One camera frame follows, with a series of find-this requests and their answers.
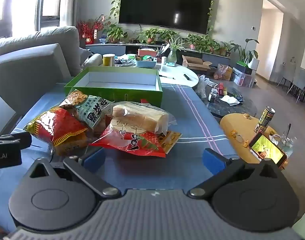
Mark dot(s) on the glass cup with spoon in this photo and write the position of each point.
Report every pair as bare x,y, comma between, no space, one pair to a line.
285,142

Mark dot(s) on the black wall television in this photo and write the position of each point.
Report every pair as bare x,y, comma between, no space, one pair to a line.
165,2

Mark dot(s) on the green cardboard box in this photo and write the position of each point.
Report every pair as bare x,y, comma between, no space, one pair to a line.
132,93

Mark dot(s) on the open cardboard box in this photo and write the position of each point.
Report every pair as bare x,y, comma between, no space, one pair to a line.
195,63

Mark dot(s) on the bread loaf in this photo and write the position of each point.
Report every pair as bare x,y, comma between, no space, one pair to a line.
140,117

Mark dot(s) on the dark marble round table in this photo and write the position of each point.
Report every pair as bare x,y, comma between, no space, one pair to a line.
232,110

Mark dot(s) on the yellow tin can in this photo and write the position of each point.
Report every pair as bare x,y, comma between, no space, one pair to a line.
108,60

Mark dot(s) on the red round rice cracker packet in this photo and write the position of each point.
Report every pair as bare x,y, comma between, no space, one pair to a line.
132,140

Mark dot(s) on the pale green seat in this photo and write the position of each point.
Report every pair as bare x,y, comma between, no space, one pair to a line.
303,227

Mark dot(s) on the small red box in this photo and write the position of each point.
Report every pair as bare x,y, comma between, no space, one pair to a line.
221,88

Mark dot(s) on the orange rectangular box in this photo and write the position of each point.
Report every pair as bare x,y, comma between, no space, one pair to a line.
147,52

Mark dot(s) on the glass jar with dark contents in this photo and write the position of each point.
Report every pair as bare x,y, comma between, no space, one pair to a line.
212,96

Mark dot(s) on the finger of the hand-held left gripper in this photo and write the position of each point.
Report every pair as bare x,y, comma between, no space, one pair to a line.
15,138

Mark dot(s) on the red lion chip packet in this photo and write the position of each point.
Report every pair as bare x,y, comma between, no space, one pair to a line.
60,122

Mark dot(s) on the grey sofa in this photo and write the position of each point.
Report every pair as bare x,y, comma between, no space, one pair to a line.
30,55

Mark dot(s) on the large-leaf plant in white pot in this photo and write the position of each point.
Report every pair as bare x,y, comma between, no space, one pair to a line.
253,63

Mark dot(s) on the window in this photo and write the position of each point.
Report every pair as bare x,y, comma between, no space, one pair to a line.
17,2

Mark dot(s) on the spider plant in glass vase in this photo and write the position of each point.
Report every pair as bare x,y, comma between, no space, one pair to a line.
172,55

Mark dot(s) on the clear plastic bag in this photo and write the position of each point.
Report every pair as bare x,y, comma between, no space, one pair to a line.
201,86

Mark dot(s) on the white curtain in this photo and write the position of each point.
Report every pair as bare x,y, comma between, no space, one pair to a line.
70,2

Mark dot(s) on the blue plastic basket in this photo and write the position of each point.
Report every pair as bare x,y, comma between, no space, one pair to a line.
145,63

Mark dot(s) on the red flower decoration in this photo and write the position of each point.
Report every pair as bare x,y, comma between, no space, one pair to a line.
88,30

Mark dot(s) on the small white bottle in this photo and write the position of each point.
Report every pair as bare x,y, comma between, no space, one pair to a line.
164,60

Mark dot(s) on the green and black box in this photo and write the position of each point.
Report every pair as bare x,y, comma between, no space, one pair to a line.
243,67

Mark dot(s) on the black marker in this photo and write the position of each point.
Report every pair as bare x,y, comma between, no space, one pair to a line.
186,76

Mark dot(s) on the phone in red case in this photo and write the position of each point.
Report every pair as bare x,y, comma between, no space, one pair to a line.
266,150

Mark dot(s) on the black and yellow can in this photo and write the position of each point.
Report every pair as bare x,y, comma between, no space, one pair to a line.
264,120

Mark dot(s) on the crumpled white paper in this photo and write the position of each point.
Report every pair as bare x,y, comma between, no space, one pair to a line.
229,100

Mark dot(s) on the green white cracker packet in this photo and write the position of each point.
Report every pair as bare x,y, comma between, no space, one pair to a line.
88,110

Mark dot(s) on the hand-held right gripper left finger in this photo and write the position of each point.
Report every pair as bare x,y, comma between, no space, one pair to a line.
93,160

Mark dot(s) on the black pen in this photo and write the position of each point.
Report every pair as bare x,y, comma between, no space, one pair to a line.
166,76

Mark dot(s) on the grey dining chair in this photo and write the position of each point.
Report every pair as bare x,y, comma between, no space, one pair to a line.
302,82
288,77

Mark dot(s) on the pile of dark packets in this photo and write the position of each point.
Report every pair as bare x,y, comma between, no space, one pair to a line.
125,61

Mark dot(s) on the blue glass bowl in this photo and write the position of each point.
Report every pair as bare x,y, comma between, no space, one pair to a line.
103,40

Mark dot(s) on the white round table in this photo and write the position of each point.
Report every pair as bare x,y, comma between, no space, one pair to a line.
172,71

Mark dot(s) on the teal small box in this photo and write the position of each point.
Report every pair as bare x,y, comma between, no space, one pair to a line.
171,64

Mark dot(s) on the potted green plant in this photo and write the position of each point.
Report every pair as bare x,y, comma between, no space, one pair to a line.
115,33
225,48
150,34
193,41
210,44
167,34

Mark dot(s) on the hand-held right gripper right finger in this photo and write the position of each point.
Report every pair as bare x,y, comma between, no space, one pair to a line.
213,161

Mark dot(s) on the orange snack packet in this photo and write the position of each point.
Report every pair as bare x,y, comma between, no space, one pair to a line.
72,143

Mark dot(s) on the clear storage box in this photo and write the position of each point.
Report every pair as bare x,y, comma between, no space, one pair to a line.
243,80

